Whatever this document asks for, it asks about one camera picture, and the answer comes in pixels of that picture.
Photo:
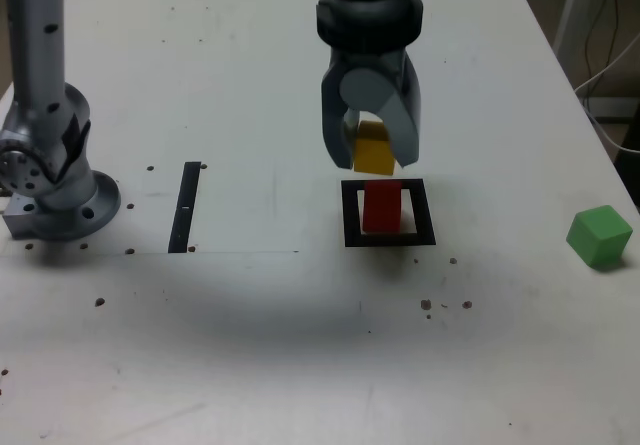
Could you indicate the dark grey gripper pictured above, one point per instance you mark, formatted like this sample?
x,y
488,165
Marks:
x,y
367,60

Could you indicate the yellow cube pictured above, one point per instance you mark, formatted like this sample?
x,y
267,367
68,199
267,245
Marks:
x,y
372,157

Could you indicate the red cube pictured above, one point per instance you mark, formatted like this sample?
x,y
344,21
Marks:
x,y
382,210

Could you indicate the green cube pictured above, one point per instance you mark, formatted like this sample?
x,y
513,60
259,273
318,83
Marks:
x,y
597,237

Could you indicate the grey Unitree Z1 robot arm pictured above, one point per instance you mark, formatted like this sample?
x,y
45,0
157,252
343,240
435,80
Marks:
x,y
40,65

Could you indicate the black tape square outline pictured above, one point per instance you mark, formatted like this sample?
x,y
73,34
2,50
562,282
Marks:
x,y
350,215

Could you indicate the black tape strip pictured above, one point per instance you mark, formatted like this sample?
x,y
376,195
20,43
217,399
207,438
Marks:
x,y
182,215

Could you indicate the black box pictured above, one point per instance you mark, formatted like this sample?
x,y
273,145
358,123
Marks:
x,y
612,107

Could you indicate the white post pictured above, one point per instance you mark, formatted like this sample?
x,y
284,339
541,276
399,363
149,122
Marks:
x,y
575,5

